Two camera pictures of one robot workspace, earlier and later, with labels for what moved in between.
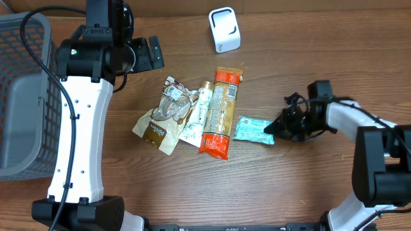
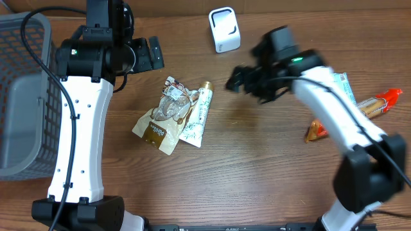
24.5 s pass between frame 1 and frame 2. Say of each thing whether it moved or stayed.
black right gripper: moved
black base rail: stayed
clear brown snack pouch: stayed
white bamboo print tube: stayed
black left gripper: stayed
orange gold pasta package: moved
